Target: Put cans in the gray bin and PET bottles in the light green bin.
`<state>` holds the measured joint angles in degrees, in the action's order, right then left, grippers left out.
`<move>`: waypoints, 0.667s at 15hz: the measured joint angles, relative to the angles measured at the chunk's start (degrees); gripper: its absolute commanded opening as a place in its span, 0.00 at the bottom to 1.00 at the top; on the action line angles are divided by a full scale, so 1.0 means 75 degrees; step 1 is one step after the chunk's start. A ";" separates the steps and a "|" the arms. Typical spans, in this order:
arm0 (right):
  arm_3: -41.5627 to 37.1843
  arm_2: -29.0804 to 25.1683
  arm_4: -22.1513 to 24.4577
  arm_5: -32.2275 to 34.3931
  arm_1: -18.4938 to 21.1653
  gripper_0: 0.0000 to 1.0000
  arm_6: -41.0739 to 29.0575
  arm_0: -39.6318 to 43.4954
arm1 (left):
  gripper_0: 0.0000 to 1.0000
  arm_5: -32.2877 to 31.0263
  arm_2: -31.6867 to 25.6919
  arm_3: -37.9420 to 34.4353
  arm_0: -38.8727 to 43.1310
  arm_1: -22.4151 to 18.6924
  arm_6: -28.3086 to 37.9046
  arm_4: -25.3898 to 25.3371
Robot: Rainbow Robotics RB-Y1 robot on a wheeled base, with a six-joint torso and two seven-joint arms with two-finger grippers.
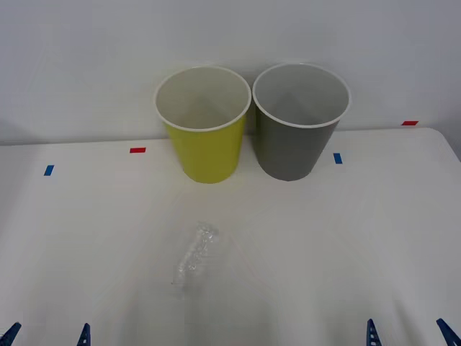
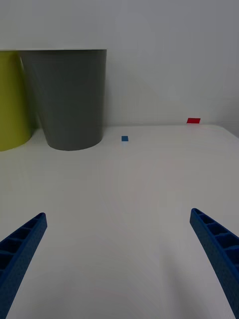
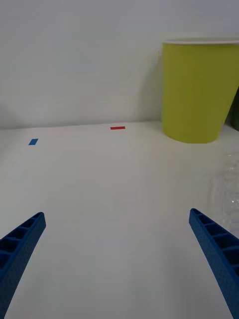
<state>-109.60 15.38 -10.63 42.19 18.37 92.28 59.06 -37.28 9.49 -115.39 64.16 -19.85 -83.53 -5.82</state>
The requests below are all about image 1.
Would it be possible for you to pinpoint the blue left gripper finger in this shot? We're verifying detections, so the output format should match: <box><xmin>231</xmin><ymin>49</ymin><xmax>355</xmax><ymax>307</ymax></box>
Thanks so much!
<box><xmin>76</xmin><ymin>322</ymin><xmax>91</xmax><ymax>346</ymax></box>
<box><xmin>0</xmin><ymin>321</ymin><xmax>22</xmax><ymax>346</ymax></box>

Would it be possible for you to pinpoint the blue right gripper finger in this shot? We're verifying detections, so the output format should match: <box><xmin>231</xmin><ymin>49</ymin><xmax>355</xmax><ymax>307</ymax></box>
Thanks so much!
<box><xmin>367</xmin><ymin>318</ymin><xmax>382</xmax><ymax>346</ymax></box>
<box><xmin>436</xmin><ymin>317</ymin><xmax>461</xmax><ymax>346</ymax></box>

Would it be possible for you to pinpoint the grey plastic bin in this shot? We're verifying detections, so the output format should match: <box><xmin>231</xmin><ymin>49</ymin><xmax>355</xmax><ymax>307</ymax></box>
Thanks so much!
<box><xmin>251</xmin><ymin>61</ymin><xmax>352</xmax><ymax>182</ymax></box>

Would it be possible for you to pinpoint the yellow-green plastic bin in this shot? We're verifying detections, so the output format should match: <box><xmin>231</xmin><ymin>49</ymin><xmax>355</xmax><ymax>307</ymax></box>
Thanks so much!
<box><xmin>153</xmin><ymin>64</ymin><xmax>252</xmax><ymax>185</ymax></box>

